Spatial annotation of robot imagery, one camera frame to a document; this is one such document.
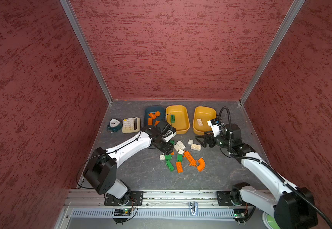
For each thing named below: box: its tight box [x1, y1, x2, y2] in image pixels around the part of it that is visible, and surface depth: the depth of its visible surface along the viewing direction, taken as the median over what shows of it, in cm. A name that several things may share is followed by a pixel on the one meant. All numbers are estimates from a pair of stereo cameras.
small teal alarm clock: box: [106, 118, 123, 134], surface depth 102 cm
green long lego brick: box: [166, 159, 175, 172], surface depth 85 cm
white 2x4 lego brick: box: [176, 140, 187, 150], surface depth 95 cm
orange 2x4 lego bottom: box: [175, 161, 184, 174], surface depth 87 cm
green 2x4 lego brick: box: [170, 114, 176, 124], surface depth 107 cm
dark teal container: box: [144, 105, 166, 128], surface depth 112 cm
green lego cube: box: [164, 154, 173, 161], surface depth 89 cm
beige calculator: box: [122, 117, 141, 134], surface depth 105 cm
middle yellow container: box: [165, 104, 191, 135], surface depth 109 cm
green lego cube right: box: [176, 154, 183, 163], surface depth 89 cm
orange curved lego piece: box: [196, 157, 206, 173], surface depth 87 cm
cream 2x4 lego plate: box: [190, 143, 202, 152], surface depth 94 cm
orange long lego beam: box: [183, 150, 198, 167], surface depth 89 cm
